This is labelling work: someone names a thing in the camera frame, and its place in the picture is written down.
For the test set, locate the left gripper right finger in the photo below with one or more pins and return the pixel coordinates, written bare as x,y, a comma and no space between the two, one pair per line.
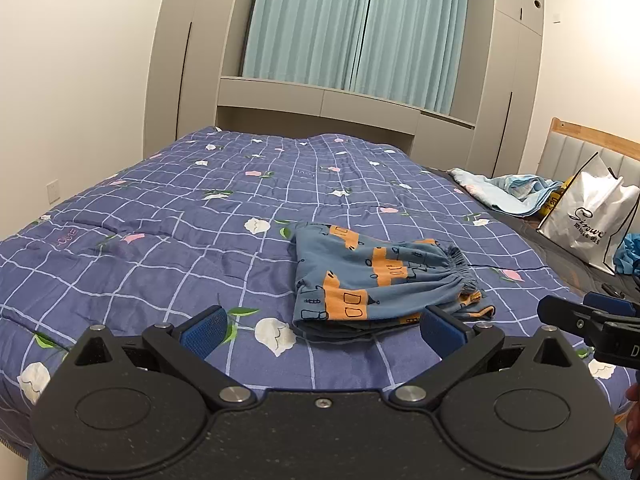
442,332

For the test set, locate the person's hand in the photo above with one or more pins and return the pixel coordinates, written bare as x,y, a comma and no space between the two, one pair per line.
632,444

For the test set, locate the white wall socket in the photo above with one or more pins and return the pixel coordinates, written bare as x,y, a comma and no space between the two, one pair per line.
53,192

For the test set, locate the blue grid floral quilt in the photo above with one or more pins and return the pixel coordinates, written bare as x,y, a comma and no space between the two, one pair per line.
209,220

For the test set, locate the blue cloth item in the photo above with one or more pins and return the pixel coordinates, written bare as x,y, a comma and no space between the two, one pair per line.
627,256

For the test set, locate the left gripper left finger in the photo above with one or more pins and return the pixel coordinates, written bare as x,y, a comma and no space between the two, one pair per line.
204,333

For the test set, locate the wooden padded headboard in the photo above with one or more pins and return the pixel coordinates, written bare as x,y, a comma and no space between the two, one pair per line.
569,146

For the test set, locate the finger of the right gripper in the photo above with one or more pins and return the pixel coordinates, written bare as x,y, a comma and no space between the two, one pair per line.
612,305
564,314

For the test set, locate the blue pants with orange cars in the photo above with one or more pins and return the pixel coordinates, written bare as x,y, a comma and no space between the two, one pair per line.
350,286

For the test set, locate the teal window curtain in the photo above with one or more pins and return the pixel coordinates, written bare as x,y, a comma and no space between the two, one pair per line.
406,51

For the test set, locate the white printed shopping bag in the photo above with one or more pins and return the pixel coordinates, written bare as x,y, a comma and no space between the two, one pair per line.
593,215

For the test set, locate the grey built-in cabinet unit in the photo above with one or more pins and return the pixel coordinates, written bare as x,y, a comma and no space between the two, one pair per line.
196,80

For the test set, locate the light blue crumpled blanket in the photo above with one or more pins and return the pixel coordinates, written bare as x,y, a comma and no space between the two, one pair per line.
520,195

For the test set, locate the yellow package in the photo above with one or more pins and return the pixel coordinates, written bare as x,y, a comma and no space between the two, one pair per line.
552,200

